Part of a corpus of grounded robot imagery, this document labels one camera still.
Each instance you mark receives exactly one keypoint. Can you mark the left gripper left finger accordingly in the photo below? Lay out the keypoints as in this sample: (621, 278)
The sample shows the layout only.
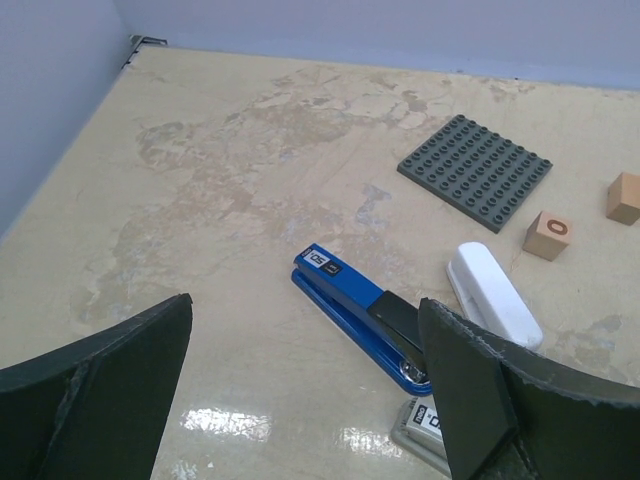
(96, 408)

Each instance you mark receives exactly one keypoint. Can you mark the grey studded baseplate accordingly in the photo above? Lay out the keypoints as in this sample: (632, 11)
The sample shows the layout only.
(475, 170)

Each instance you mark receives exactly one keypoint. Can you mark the white stapler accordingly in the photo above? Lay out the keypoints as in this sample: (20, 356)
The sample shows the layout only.
(489, 299)

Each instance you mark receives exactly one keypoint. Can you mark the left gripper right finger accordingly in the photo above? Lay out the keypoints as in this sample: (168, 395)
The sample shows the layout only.
(509, 413)

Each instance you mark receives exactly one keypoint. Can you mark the plain wooden block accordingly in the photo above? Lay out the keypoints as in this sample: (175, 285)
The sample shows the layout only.
(623, 199)

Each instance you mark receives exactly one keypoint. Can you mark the wooden letter cube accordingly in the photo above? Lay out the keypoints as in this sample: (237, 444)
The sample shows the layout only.
(548, 236)

